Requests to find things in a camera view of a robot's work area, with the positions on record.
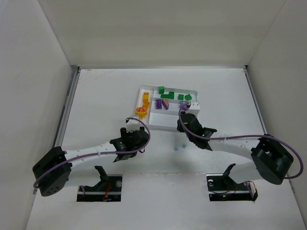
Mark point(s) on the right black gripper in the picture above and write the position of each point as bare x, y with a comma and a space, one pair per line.
186, 119

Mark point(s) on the purple lego brick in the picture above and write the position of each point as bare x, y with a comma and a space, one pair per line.
158, 104
165, 103

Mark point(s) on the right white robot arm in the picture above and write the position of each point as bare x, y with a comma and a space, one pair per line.
268, 159

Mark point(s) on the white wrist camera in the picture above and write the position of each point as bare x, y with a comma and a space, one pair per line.
194, 108
132, 124

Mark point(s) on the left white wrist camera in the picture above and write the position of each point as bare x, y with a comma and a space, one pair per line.
132, 124

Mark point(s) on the white divided sorting tray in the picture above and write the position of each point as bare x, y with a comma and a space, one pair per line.
162, 119

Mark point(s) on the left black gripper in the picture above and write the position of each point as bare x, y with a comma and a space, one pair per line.
140, 135

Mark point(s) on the green curved lego brick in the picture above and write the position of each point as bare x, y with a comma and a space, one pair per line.
161, 89

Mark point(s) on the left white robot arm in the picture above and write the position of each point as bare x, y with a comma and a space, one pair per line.
58, 167

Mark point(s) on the orange round lego figure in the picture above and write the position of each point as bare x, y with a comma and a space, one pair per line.
141, 112

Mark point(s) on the yellow lego brick pair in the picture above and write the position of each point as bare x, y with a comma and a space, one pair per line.
146, 104

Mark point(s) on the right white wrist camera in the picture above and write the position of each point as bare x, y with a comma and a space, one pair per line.
194, 108

